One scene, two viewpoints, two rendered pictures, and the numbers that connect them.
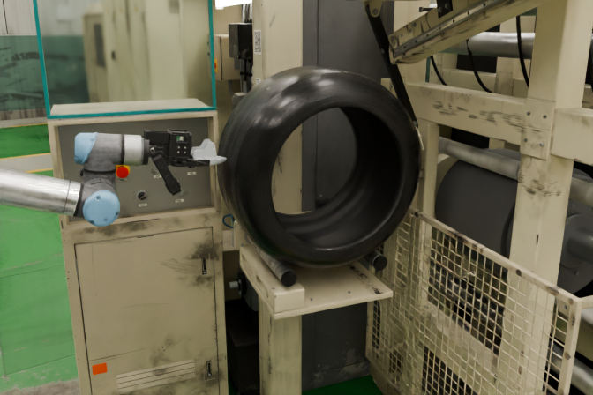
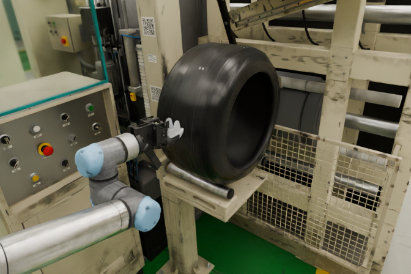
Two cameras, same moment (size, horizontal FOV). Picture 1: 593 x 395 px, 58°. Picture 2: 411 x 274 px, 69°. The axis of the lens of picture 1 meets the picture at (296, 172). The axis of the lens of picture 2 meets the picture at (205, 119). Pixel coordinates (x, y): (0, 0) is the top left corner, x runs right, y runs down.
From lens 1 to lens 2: 0.81 m
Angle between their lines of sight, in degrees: 30
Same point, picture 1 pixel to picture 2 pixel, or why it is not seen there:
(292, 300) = (232, 205)
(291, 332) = (190, 213)
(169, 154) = (156, 141)
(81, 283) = not seen: hidden behind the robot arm
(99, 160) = (110, 169)
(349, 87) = (257, 59)
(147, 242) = (79, 195)
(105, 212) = (154, 217)
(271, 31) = (162, 18)
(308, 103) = (241, 76)
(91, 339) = not seen: outside the picture
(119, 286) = not seen: hidden behind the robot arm
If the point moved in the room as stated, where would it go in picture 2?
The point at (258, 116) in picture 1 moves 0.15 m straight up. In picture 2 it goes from (211, 93) to (209, 46)
